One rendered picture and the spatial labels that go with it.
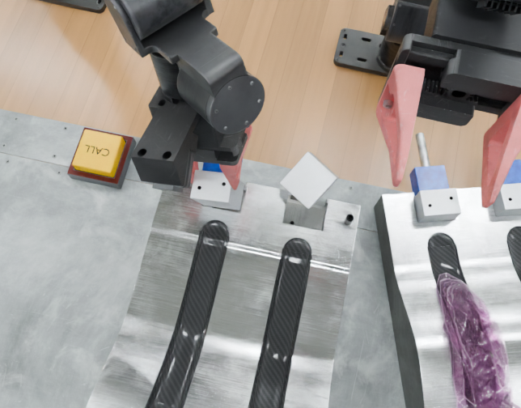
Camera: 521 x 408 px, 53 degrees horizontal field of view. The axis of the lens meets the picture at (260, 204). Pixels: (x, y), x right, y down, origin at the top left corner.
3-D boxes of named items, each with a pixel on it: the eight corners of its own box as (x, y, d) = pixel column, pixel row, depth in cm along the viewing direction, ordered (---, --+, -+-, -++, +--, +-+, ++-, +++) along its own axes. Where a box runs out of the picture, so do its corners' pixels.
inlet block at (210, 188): (221, 111, 70) (208, 95, 65) (256, 114, 69) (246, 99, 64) (204, 206, 69) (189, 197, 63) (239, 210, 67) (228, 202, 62)
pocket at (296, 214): (288, 199, 72) (289, 190, 69) (325, 207, 72) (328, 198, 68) (281, 230, 71) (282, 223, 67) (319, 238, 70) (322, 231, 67)
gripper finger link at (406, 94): (487, 184, 33) (505, 58, 35) (375, 158, 33) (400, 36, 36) (451, 214, 39) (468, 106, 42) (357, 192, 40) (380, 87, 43)
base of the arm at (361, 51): (472, 63, 76) (477, 24, 79) (339, 34, 78) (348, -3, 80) (453, 91, 84) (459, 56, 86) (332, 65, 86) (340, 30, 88)
